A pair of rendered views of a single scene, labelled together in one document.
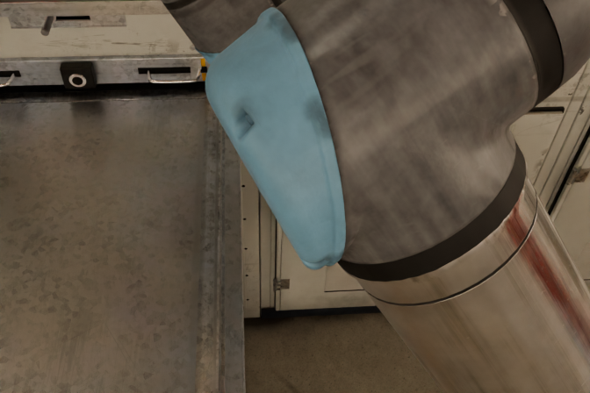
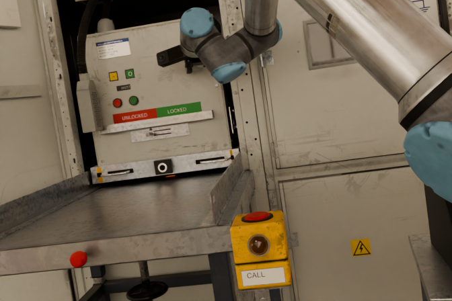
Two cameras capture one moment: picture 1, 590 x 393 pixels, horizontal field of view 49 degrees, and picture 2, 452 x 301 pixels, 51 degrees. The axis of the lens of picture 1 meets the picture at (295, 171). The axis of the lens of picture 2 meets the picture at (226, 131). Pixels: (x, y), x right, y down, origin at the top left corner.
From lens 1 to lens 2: 0.84 m
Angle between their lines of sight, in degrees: 44
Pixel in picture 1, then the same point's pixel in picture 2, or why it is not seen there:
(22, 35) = (136, 147)
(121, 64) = (186, 158)
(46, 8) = (149, 122)
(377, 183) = not seen: outside the picture
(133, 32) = (193, 138)
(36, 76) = (141, 171)
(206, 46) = (214, 64)
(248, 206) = not seen: hidden behind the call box
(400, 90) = not seen: outside the picture
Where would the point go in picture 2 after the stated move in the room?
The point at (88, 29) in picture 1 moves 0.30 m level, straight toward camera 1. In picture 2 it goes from (169, 139) to (173, 145)
